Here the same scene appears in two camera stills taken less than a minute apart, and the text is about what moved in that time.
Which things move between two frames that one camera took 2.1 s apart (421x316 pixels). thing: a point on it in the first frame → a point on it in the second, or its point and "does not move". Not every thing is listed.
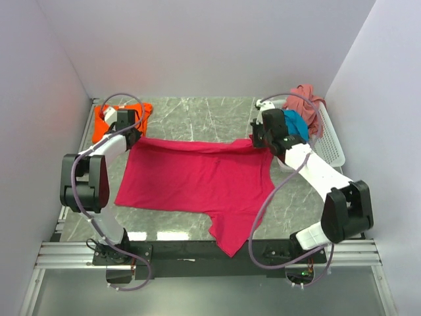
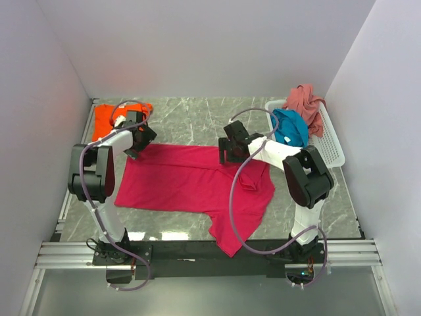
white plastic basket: (327, 147) does not move
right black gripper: (256, 127) → (224, 144)
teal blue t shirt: (296, 124) does not move
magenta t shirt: (231, 181) does not move
